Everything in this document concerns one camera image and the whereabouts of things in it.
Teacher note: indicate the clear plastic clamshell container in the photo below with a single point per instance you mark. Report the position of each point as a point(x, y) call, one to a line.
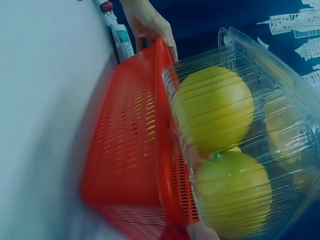
point(275, 82)

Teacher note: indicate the person's left hand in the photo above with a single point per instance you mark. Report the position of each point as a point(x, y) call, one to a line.
point(147, 22)

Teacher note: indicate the yellow lemon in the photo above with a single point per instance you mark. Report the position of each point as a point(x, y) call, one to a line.
point(282, 135)
point(232, 190)
point(212, 110)

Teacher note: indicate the person's right hand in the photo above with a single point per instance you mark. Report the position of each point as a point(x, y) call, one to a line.
point(201, 233)

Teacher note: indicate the red plastic basket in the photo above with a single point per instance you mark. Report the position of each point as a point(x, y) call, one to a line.
point(125, 150)

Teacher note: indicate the person's right fingers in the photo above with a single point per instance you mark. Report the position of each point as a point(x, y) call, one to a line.
point(201, 233)

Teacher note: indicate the white paper packet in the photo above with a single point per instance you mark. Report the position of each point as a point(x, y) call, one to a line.
point(122, 42)

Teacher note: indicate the red wrapped lollipop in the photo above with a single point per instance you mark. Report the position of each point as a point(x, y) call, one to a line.
point(106, 6)

